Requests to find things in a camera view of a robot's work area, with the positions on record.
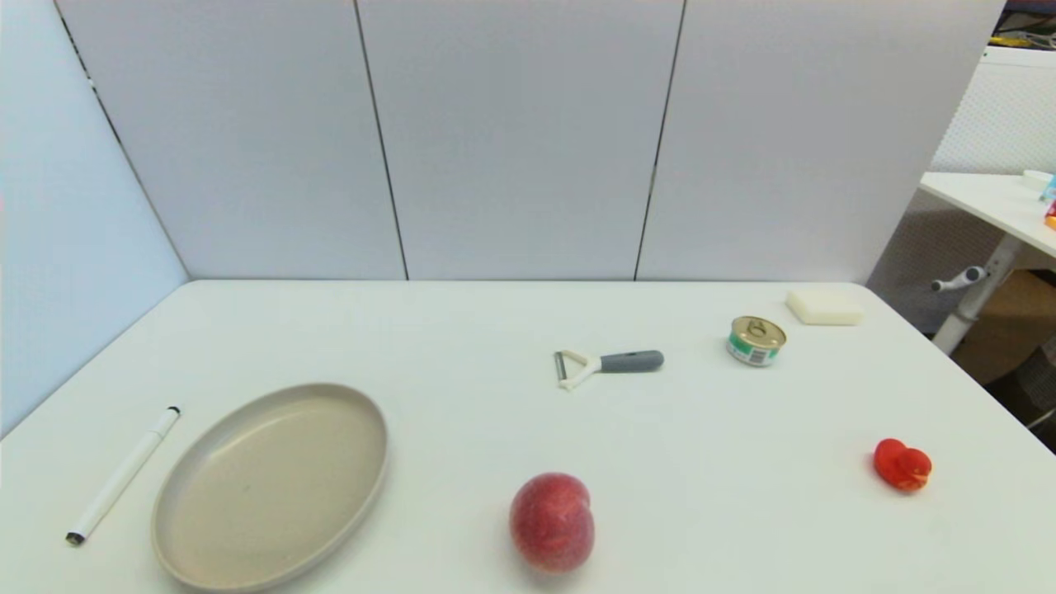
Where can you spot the white marker with black caps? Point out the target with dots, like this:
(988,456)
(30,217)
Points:
(124,474)

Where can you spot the red peach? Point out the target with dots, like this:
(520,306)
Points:
(551,524)

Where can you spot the small tin can green label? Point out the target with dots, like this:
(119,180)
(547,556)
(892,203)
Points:
(755,342)

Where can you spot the white sponge block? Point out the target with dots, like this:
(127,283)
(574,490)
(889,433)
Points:
(823,307)

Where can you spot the beige oval plate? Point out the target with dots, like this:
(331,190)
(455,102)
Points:
(272,487)

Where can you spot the white side desk leg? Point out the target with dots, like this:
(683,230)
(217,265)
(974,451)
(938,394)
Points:
(973,305)

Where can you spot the white side desk top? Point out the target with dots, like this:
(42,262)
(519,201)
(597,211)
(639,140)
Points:
(990,202)

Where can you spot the brown cardboard box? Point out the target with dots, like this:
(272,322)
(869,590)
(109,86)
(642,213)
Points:
(1015,322)

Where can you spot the white pegboard panel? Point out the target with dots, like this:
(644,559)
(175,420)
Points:
(998,115)

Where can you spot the small white box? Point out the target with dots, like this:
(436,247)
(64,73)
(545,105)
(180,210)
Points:
(1036,178)

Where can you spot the small orange red item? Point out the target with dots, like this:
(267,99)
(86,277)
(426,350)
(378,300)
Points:
(1051,216)

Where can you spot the small blue carton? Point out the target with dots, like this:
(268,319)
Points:
(1050,190)

